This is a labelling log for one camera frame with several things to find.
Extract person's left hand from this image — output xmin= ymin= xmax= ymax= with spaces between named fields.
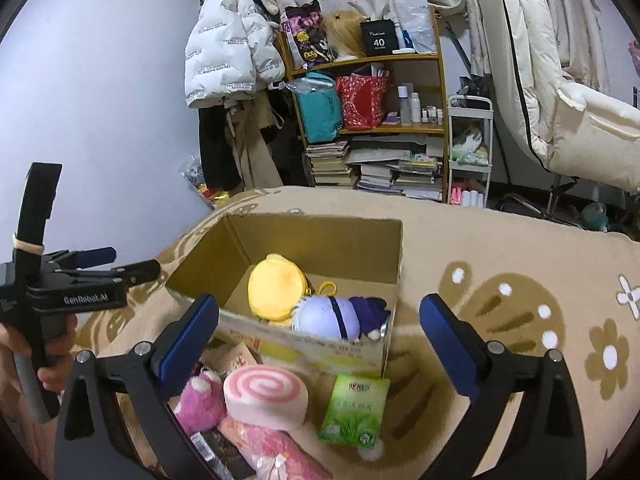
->
xmin=0 ymin=321 xmax=76 ymax=426

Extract pink swirl roll plush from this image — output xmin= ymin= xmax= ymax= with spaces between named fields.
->
xmin=222 ymin=365 xmax=312 ymax=432

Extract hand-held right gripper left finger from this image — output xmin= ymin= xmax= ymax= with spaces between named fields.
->
xmin=54 ymin=294 xmax=221 ymax=480

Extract dark bag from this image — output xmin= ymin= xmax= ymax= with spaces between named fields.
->
xmin=459 ymin=76 xmax=488 ymax=108

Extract white puffer jacket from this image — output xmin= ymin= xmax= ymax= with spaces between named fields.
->
xmin=184 ymin=0 xmax=287 ymax=110

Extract white plastic bag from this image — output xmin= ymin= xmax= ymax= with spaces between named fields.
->
xmin=390 ymin=0 xmax=438 ymax=55

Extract cardboard box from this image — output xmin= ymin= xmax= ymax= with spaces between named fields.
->
xmin=165 ymin=212 xmax=405 ymax=378

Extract stack of old books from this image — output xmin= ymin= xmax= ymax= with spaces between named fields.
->
xmin=305 ymin=140 xmax=353 ymax=188

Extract person's left forearm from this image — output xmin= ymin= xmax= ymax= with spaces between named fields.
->
xmin=0 ymin=410 xmax=58 ymax=480

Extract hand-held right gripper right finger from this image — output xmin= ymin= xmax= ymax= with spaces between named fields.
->
xmin=419 ymin=294 xmax=588 ymax=480

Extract wooden shelf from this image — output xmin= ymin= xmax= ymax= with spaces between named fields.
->
xmin=277 ymin=7 xmax=448 ymax=206

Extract black towel packet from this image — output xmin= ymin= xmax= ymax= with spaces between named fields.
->
xmin=190 ymin=427 xmax=256 ymax=480

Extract red patterned bag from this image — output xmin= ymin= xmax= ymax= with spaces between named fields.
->
xmin=335 ymin=72 xmax=391 ymax=131

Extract plastic bag of snacks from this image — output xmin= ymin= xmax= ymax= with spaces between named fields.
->
xmin=180 ymin=157 xmax=236 ymax=211

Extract teal bag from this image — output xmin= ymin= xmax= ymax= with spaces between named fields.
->
xmin=292 ymin=72 xmax=345 ymax=143

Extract green tissue packet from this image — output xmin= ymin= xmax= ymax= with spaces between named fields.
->
xmin=318 ymin=374 xmax=392 ymax=450

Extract black pink printed bag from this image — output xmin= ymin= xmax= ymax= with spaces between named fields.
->
xmin=281 ymin=0 xmax=331 ymax=71

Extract teal plush toy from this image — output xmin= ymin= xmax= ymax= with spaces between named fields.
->
xmin=582 ymin=202 xmax=611 ymax=232

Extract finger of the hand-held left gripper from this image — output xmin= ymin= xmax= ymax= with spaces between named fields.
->
xmin=60 ymin=259 xmax=162 ymax=287
xmin=44 ymin=246 xmax=118 ymax=273

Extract pink bear plush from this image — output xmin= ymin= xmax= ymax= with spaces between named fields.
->
xmin=172 ymin=367 xmax=228 ymax=438

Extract white metal cart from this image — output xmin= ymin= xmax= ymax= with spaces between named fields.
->
xmin=446 ymin=95 xmax=495 ymax=209

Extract yellow plush toy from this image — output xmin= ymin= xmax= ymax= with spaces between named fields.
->
xmin=247 ymin=253 xmax=338 ymax=327

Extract beige printed packet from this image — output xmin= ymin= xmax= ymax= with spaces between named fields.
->
xmin=222 ymin=342 xmax=263 ymax=377

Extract cream long down coat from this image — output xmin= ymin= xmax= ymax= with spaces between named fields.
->
xmin=487 ymin=0 xmax=640 ymax=193

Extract black hanging bag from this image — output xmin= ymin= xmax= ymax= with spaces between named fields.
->
xmin=257 ymin=87 xmax=308 ymax=186

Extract beige trench coat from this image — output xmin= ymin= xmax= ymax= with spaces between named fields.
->
xmin=222 ymin=92 xmax=286 ymax=191

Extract blond wig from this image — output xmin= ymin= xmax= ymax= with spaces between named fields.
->
xmin=322 ymin=10 xmax=371 ymax=61

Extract green and white packs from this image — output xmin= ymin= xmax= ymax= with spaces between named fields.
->
xmin=452 ymin=127 xmax=490 ymax=166

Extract black box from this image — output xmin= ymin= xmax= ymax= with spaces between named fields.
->
xmin=360 ymin=19 xmax=401 ymax=57

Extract pink and white bottles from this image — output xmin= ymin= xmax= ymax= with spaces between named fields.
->
xmin=450 ymin=187 xmax=486 ymax=208

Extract black hanging garment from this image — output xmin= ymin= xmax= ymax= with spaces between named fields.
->
xmin=197 ymin=105 xmax=243 ymax=191

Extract pile of books and magazines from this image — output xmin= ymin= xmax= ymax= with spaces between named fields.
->
xmin=345 ymin=135 xmax=446 ymax=202

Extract purple plush doll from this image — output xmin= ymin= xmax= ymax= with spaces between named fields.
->
xmin=291 ymin=295 xmax=392 ymax=343

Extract black metal stand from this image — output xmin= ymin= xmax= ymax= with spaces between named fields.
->
xmin=500 ymin=175 xmax=576 ymax=221

